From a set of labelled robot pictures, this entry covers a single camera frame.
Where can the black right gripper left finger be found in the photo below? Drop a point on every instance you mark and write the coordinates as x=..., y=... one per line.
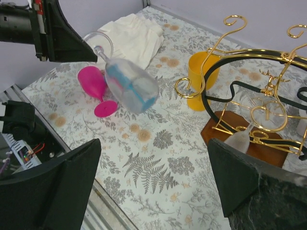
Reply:
x=53, y=195

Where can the slotted cable duct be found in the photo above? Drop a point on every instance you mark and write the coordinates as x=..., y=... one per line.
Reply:
x=23, y=153

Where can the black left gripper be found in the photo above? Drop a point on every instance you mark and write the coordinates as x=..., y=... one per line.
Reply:
x=47, y=29

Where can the pink plastic wine glass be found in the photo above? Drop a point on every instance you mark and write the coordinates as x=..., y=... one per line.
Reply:
x=93, y=83

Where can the aluminium mounting rail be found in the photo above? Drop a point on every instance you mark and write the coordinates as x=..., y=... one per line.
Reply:
x=102, y=213

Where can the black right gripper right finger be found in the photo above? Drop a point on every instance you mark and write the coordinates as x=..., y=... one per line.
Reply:
x=256, y=195

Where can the frosted clear wine glass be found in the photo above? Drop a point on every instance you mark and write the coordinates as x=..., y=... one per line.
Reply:
x=102, y=46

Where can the gold wire wine glass rack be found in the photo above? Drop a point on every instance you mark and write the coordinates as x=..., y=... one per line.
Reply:
x=286, y=58

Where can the blue plastic wine glass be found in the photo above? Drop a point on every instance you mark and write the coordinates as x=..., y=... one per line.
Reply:
x=132, y=86

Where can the white cloth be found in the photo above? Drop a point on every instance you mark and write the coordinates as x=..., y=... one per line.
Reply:
x=134, y=38

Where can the yellow plastic goblet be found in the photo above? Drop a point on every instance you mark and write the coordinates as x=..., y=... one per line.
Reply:
x=194, y=74

